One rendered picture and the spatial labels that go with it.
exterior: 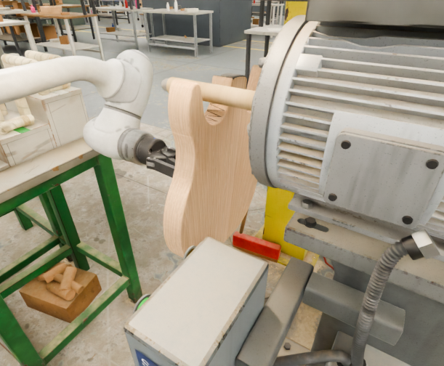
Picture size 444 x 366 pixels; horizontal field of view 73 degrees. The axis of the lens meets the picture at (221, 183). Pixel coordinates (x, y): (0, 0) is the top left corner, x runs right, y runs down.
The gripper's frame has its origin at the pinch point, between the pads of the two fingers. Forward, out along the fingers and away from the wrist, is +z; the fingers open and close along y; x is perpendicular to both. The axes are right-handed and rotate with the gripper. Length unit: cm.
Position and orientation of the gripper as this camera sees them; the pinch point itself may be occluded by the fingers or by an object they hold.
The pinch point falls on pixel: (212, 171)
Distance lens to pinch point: 69.7
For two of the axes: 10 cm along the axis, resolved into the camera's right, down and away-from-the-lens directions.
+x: 0.9, -9.0, -4.3
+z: 8.5, 2.9, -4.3
